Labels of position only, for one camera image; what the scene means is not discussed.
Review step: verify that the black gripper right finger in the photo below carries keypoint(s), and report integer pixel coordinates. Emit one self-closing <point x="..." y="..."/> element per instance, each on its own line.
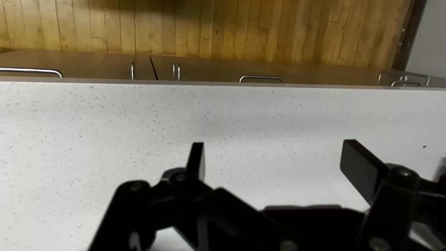
<point x="406" y="211"/>

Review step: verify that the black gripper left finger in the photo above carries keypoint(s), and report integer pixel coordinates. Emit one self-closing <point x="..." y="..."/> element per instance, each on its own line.
<point x="138" y="211"/>

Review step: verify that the wooden cabinet front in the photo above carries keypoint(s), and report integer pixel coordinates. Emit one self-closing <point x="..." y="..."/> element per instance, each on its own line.
<point x="145" y="68"/>

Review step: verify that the silver cabinet handle right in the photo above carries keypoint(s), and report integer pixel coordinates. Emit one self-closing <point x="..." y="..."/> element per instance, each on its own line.
<point x="393" y="79"/>

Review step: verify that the silver cabinet handle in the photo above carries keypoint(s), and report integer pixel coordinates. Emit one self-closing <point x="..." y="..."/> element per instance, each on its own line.
<point x="59" y="75"/>
<point x="261" y="79"/>
<point x="393" y="79"/>

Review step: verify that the silver cabinet handle centre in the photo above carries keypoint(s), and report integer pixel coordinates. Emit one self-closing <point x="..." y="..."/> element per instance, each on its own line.
<point x="261" y="79"/>

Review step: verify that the silver cabinet handle far left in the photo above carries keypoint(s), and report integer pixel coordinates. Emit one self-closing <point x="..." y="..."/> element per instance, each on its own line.
<point x="59" y="75"/>

